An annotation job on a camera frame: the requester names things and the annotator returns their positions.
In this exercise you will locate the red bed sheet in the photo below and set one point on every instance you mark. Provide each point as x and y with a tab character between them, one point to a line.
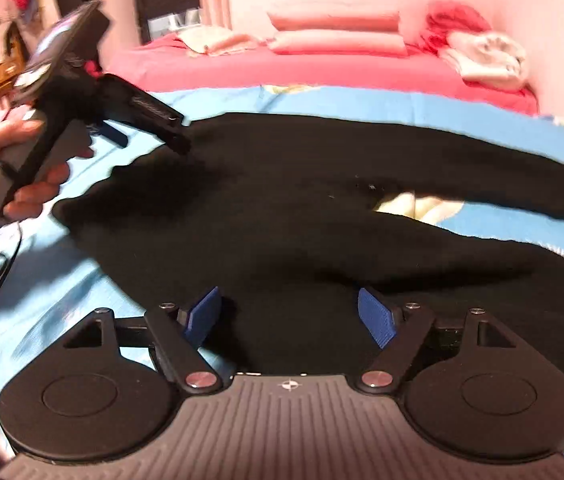
312	67

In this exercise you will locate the red cloth pile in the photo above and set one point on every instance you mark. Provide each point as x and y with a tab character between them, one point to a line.
454	17

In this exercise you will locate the black pants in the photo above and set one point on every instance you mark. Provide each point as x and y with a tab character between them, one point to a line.
287	220

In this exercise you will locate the cream cloth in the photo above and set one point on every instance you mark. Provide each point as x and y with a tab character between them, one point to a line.
217	40

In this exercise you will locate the blue printed blanket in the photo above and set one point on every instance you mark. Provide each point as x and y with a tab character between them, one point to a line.
47	285

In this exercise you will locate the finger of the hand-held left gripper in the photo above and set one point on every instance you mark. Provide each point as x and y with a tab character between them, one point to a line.
177	140
112	135

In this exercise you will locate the pink pillow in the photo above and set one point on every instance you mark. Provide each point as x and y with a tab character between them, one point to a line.
337	44
334	17

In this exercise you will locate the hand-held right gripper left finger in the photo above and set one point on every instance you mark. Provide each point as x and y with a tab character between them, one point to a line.
204	317

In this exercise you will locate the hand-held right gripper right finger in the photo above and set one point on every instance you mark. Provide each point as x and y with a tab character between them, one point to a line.
376	317

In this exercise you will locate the white cloth pile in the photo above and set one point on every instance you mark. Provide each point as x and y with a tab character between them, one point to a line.
487	57

